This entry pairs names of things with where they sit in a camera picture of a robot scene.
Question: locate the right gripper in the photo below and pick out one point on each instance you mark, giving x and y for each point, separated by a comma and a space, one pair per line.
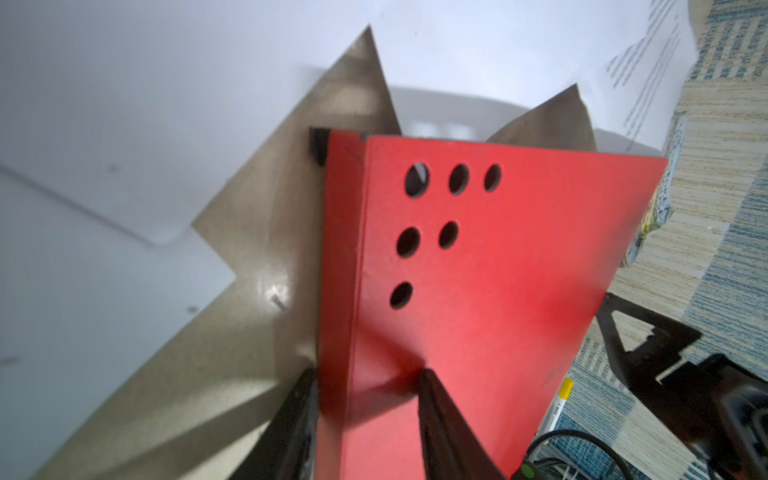
716, 408

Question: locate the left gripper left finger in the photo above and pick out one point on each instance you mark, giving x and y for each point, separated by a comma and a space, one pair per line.
286, 449

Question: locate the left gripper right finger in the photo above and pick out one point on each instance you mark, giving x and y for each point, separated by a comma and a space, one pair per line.
450, 449

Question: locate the red folder black inside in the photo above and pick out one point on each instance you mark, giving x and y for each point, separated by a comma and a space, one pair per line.
482, 262

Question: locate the printed text sheet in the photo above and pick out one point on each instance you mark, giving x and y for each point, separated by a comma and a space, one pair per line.
141, 111

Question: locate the white yellow marker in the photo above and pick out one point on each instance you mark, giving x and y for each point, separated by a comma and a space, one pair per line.
556, 407

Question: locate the colourful comic book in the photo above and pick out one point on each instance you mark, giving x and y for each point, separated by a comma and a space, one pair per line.
660, 209

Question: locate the blank white sheet front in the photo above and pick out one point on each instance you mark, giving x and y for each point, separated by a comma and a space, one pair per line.
83, 306

